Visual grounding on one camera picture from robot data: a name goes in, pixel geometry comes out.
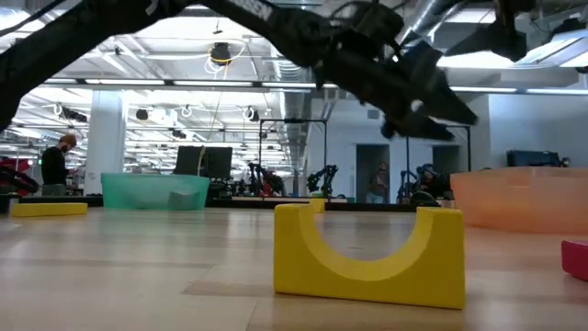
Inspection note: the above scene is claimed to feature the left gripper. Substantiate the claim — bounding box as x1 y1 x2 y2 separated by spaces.
316 27 479 142

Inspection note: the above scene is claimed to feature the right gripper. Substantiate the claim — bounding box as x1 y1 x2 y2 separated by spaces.
447 0 528 61

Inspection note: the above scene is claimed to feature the yellow arch block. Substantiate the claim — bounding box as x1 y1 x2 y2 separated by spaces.
274 203 466 310

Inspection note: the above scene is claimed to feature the large red rectangular block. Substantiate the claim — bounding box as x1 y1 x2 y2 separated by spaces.
560 238 588 282

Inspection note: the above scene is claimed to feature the yellow rectangular block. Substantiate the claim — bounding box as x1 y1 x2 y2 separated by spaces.
9 201 88 218

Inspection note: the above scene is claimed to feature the grey door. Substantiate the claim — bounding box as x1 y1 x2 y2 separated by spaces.
431 144 460 169
356 143 390 203

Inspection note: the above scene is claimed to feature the person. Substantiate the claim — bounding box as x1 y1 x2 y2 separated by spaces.
40 132 80 198
367 160 391 204

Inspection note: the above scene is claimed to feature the dark blue machine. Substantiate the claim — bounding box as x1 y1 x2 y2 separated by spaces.
506 149 571 169

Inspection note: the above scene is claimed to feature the orange translucent bin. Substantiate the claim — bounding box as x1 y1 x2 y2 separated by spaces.
449 165 588 236

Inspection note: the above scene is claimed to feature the black computer monitor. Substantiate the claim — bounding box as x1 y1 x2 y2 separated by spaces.
174 145 207 177
205 146 233 180

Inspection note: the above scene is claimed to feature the long ceiling light bar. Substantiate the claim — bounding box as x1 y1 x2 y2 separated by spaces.
40 78 588 96

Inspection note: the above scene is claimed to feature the green translucent bin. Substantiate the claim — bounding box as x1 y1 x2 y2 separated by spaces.
100 172 211 212

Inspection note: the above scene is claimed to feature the white building column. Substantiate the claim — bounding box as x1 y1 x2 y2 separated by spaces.
84 89 127 197

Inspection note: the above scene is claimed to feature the red and black machine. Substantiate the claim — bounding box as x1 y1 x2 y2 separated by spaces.
0 155 40 194

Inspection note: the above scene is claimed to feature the black metal frame stand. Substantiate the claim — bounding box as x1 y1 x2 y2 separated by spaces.
258 118 328 199
405 123 471 203

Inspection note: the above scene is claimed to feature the silver ventilation duct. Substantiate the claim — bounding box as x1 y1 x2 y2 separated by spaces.
394 0 465 47
270 59 318 155

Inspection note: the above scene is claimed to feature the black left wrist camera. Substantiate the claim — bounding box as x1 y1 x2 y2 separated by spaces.
342 2 406 47

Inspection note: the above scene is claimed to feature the black ceiling camera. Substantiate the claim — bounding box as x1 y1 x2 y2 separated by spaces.
209 41 232 65

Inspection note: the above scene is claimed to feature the yellow hanging cable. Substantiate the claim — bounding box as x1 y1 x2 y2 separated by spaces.
197 39 249 178

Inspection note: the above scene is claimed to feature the black aluminium table frame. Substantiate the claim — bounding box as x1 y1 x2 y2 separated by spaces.
0 195 454 213

